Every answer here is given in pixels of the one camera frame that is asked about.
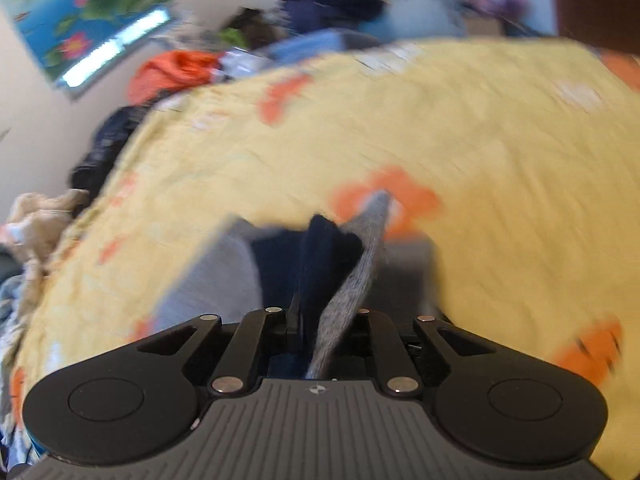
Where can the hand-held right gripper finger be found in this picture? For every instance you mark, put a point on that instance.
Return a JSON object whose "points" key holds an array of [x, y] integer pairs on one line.
{"points": [[372, 340]]}

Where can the grey and navy small garment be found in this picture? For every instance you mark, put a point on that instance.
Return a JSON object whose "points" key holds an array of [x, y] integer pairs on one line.
{"points": [[350, 280]]}

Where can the dark navy clothes pile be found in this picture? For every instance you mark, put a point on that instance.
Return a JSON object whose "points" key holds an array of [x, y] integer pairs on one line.
{"points": [[105, 150]]}

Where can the yellow carrot print blanket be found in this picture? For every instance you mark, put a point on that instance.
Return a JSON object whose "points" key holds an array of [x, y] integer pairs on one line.
{"points": [[500, 170]]}

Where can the light blue knitted cloth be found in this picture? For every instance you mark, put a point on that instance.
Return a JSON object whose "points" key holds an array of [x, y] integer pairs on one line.
{"points": [[320, 42]]}

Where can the orange plastic bag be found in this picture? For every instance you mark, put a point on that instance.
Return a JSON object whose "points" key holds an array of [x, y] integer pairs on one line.
{"points": [[170, 72]]}

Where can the dark navy garment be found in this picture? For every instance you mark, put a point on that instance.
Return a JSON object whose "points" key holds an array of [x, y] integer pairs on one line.
{"points": [[340, 5]]}

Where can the pale blue patterned cloth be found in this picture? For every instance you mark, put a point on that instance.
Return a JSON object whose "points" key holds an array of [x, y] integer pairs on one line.
{"points": [[15, 360]]}

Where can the cream padded cloth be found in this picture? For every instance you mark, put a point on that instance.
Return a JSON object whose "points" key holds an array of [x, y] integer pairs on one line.
{"points": [[35, 220]]}

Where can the framed lotus wall poster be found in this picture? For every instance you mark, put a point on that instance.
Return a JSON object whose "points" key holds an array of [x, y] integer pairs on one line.
{"points": [[75, 10]]}

